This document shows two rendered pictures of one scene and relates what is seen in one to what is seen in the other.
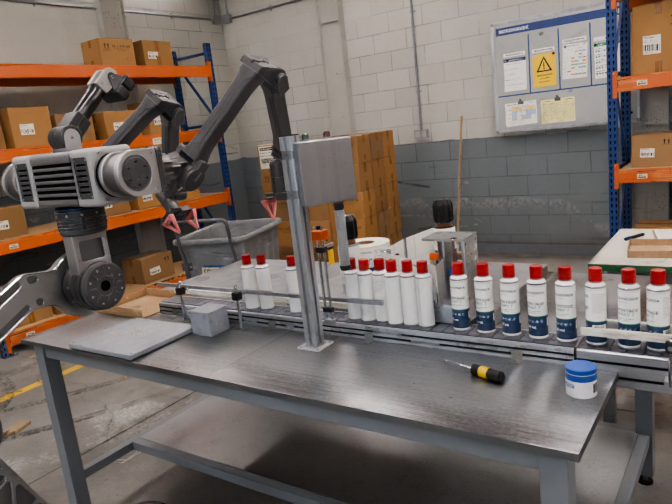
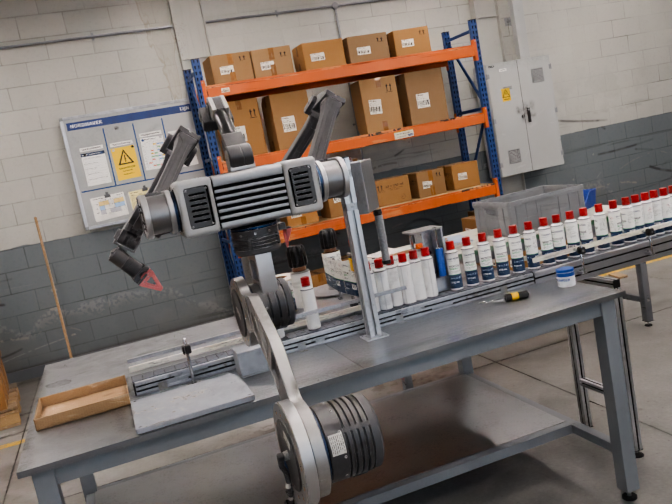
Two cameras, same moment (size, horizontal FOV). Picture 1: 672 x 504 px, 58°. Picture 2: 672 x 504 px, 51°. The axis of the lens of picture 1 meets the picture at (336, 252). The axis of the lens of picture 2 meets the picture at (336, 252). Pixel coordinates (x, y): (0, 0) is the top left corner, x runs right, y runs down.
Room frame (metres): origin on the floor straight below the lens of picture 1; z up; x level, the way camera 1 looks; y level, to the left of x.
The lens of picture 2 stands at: (0.40, 2.19, 1.53)
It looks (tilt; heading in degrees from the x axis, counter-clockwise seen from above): 8 degrees down; 306
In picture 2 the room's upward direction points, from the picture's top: 11 degrees counter-clockwise
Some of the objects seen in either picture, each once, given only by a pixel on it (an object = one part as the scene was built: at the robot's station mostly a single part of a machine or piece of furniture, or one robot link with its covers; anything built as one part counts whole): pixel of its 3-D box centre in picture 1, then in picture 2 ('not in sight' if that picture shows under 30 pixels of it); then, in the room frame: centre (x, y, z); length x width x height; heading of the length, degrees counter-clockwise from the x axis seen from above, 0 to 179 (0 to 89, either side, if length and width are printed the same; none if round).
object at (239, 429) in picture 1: (343, 410); (324, 429); (2.22, 0.04, 0.40); 2.04 x 1.25 x 0.81; 54
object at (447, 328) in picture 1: (328, 320); (348, 325); (1.99, 0.05, 0.86); 1.65 x 0.08 x 0.04; 54
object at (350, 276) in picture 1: (353, 288); (369, 287); (1.92, -0.04, 0.98); 0.05 x 0.05 x 0.20
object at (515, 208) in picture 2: not in sight; (529, 210); (2.07, -2.23, 0.91); 0.60 x 0.40 x 0.22; 58
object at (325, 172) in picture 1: (322, 171); (357, 187); (1.86, 0.01, 1.38); 0.17 x 0.10 x 0.19; 109
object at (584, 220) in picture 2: not in sight; (585, 230); (1.32, -0.88, 0.98); 0.05 x 0.05 x 0.20
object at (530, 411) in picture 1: (331, 311); (305, 334); (2.22, 0.04, 0.82); 2.10 x 1.31 x 0.02; 54
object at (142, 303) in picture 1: (144, 302); (83, 401); (2.57, 0.86, 0.85); 0.30 x 0.26 x 0.04; 54
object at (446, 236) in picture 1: (448, 236); (422, 229); (1.82, -0.35, 1.14); 0.14 x 0.11 x 0.01; 54
